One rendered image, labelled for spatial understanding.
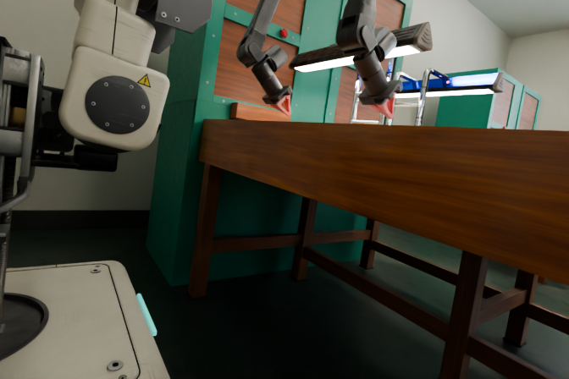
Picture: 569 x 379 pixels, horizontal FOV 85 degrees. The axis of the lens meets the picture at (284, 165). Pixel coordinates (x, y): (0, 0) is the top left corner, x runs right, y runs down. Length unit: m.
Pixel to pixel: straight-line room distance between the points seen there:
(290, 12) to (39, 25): 1.39
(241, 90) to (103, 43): 0.93
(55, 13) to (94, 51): 1.68
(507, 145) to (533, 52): 5.93
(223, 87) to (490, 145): 1.15
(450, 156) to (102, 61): 0.60
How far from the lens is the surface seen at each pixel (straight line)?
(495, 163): 0.53
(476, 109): 3.85
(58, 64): 2.28
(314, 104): 1.75
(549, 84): 6.23
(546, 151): 0.52
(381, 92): 0.85
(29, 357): 0.75
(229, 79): 1.48
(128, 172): 2.32
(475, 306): 1.23
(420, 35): 1.03
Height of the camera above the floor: 0.69
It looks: 3 degrees down
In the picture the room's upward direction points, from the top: 8 degrees clockwise
